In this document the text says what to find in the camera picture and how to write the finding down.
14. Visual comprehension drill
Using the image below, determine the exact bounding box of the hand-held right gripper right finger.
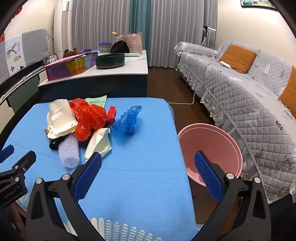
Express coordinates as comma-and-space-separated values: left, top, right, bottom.
194, 151, 271, 241

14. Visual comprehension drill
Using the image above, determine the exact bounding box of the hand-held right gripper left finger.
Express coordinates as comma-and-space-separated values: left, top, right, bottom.
25, 152, 109, 241

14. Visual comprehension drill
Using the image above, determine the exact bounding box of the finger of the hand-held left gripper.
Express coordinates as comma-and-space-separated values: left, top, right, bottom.
13, 151, 37, 173
0, 145, 15, 164

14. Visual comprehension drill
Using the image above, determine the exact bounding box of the white foam net sleeve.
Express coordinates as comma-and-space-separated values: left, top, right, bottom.
58, 134, 80, 168

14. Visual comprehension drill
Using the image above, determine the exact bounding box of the black wrapper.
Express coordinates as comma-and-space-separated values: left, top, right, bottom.
48, 138, 63, 151

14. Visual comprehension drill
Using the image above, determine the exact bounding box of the pink plastic bin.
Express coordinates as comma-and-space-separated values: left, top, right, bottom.
178, 123, 243, 187

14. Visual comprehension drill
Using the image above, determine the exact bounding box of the cream wrapper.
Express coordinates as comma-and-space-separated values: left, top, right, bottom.
84, 127, 112, 163

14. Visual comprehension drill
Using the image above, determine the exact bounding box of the cream paper bag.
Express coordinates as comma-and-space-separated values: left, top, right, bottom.
47, 99, 78, 135

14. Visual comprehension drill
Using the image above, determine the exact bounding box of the red plastic bag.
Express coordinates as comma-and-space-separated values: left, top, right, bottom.
69, 98, 108, 142

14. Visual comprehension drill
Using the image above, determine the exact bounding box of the red snack packet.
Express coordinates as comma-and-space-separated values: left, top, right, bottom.
105, 106, 117, 127

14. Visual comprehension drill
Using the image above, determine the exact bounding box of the blue plastic bag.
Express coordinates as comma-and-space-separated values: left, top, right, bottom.
110, 105, 142, 136

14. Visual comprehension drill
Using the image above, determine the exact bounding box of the green snack packet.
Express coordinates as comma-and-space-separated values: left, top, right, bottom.
85, 95, 108, 109

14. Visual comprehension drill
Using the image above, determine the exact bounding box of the blue table mat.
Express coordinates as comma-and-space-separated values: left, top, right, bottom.
0, 97, 198, 241

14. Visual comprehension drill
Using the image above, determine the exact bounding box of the television cabinet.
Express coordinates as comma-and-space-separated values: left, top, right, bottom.
0, 67, 44, 114

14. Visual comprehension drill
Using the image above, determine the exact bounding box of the sofa with grey quilted cover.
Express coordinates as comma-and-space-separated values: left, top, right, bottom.
174, 42, 296, 204

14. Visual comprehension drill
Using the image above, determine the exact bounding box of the colourful box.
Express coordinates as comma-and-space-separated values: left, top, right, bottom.
43, 52, 99, 81

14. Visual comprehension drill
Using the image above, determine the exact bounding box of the television with grey cover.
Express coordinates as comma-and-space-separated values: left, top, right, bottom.
0, 29, 49, 84

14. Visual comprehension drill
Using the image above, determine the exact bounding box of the brown ornament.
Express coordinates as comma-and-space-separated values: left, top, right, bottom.
63, 47, 80, 58

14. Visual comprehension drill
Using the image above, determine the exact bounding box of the dark green bowl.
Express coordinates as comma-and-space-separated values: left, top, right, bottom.
95, 53, 126, 69

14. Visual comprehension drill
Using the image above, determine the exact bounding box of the orange cushion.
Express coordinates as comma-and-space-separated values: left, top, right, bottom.
279, 66, 296, 112
218, 44, 257, 74

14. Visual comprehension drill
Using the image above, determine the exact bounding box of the white top coffee table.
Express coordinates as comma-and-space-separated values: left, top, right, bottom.
37, 50, 149, 102

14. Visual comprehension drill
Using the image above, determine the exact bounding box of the stack of coloured bowls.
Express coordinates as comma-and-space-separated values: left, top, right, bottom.
98, 42, 113, 53

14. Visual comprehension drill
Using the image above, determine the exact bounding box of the black hat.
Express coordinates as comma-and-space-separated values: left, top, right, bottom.
110, 40, 130, 54

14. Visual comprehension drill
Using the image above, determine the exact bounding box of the standing air conditioner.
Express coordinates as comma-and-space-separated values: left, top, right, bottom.
54, 0, 72, 58

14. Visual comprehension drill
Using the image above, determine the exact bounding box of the pink quilted basket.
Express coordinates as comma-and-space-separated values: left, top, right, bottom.
116, 32, 142, 54

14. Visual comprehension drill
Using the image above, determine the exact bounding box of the white standing garment steamer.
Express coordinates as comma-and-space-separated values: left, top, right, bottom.
200, 24, 217, 47

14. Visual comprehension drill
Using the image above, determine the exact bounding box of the grey curtain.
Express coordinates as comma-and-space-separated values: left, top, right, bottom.
149, 0, 218, 69
70, 0, 132, 52

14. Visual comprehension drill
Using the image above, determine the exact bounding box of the teal curtain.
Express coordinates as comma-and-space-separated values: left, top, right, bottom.
128, 0, 152, 50

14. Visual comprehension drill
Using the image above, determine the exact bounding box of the white power cable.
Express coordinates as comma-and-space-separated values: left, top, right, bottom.
168, 67, 222, 105

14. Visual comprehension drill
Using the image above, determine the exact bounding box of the small photo frame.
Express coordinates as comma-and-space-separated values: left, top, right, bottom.
45, 53, 58, 65

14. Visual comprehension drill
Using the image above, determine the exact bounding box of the red wall decoration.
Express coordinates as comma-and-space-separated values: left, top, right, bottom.
10, 6, 23, 18

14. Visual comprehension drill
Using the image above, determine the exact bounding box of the framed wall picture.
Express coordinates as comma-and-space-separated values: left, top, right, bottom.
240, 0, 278, 10

